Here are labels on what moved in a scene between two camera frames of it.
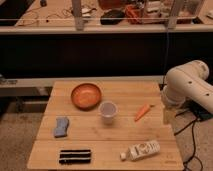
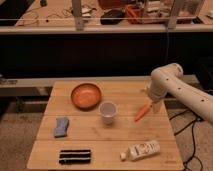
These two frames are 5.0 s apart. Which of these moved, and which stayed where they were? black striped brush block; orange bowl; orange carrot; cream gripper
Moved: cream gripper
Stayed: black striped brush block; orange carrot; orange bowl
